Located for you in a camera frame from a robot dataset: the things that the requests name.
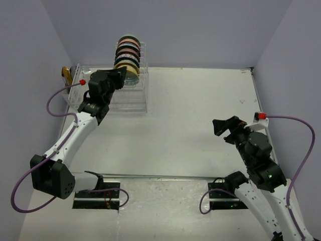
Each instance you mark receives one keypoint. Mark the gold utensil in holder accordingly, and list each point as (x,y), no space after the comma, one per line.
(66,76)

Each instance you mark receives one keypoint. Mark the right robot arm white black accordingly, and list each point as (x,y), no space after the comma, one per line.
(264,190)

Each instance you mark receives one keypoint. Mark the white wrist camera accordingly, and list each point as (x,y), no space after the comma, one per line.
(260,122)
(84,75)

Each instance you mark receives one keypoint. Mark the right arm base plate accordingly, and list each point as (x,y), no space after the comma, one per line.
(222,201)

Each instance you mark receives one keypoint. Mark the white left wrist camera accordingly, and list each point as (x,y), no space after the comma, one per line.
(84,75)

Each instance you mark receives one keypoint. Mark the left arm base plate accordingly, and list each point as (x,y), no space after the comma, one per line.
(98,200)

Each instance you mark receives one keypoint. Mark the dark blue patterned bowl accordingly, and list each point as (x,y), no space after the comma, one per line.
(128,60)

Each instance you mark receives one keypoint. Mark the yellow blue patterned bowl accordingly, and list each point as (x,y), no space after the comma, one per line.
(132,74)

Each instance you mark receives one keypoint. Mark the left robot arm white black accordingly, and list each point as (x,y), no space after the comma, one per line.
(50,171)

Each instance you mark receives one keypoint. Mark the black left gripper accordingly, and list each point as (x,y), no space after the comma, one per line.
(118,75)

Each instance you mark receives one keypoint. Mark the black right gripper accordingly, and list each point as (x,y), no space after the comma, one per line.
(234,125)

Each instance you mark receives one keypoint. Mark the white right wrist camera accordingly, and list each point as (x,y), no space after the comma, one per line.
(260,122)

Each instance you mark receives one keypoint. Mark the white wire dish rack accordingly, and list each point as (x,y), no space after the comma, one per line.
(127,99)

